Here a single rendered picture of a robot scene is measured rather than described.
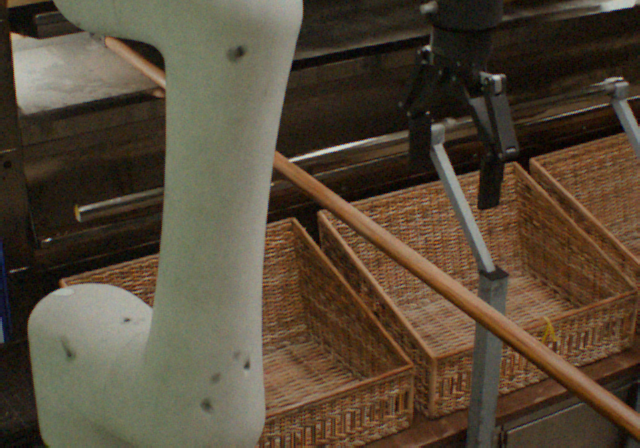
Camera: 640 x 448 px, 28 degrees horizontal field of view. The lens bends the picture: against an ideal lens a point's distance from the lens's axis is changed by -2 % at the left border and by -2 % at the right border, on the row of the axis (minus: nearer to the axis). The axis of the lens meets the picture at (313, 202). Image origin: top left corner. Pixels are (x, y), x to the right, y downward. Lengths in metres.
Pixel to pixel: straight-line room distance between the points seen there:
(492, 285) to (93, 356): 1.24
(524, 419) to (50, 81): 1.22
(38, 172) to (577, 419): 1.26
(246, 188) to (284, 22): 0.16
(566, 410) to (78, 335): 1.68
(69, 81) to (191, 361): 1.57
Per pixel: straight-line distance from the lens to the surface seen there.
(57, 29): 2.33
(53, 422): 1.42
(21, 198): 2.59
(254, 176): 1.18
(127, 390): 1.30
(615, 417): 1.68
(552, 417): 2.84
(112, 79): 2.74
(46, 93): 2.69
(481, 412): 2.60
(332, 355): 2.85
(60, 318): 1.37
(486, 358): 2.52
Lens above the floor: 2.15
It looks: 26 degrees down
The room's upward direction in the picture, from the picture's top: straight up
